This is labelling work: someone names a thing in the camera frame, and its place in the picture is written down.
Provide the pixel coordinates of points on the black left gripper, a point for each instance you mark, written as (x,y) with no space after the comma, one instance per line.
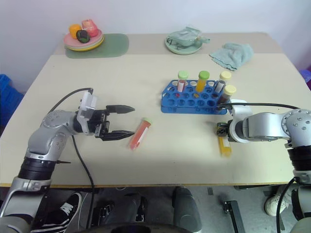
(101,123)

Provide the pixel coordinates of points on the labelled red tube green cap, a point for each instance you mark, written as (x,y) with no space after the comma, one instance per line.
(182,81)

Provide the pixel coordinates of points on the dark brown tube yellow cap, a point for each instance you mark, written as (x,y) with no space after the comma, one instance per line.
(226,95)

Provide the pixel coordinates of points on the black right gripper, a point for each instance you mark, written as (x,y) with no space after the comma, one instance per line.
(223,129)

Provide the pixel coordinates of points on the black metal stand leg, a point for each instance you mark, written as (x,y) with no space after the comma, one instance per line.
(234,213)

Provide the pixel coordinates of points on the light green plate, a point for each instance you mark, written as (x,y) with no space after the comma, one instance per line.
(182,49)

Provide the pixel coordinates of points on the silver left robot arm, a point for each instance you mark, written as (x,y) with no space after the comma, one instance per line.
(46,138)

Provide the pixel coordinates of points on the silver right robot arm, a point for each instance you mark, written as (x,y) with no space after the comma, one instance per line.
(264,126)

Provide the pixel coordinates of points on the black white sneaker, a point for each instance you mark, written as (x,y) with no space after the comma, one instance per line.
(60,213)

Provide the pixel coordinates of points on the light green towel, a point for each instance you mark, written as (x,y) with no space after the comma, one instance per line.
(233,55)

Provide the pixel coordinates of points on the pink plate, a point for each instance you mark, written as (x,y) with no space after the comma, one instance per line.
(73,41)

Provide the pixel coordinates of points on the purple plastic basket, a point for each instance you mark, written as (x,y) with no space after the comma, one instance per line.
(306,77)

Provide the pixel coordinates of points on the green placemat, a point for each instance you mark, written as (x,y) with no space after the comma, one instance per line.
(114,46)

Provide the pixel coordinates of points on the yellow liquid test tube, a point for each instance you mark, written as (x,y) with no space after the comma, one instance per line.
(225,146)

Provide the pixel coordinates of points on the pink toy apple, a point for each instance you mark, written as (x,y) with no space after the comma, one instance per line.
(89,28)

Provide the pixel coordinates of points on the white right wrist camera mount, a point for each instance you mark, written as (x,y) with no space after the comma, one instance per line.
(241,106)

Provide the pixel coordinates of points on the orange toy fruit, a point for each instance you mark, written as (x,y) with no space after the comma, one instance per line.
(73,30)

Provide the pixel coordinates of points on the blue plastic crate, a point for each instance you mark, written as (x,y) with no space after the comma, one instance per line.
(7,89)

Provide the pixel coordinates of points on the white shoe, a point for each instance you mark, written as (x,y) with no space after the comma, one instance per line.
(274,204)

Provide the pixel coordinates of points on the dark grey rounded shape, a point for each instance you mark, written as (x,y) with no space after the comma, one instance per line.
(187,208)

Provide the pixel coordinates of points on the black white tube yellow cap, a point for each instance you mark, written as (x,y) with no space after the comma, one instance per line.
(222,82)

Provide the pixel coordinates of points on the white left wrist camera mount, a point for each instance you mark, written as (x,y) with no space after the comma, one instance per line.
(88,104)

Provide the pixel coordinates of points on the red test tube green cap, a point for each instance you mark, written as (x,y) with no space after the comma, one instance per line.
(140,133)

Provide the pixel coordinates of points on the orange tube green cap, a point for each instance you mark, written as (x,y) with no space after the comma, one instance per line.
(202,81)

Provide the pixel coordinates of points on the blue test tube rack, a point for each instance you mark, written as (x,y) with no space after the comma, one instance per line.
(184,102)

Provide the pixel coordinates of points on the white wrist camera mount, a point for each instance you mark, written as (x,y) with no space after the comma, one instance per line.
(88,104)
(241,106)

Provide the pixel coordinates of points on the yellow plate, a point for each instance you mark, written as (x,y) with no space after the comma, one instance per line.
(92,46)

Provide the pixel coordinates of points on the dark toy fruit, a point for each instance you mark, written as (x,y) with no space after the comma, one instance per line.
(82,36)

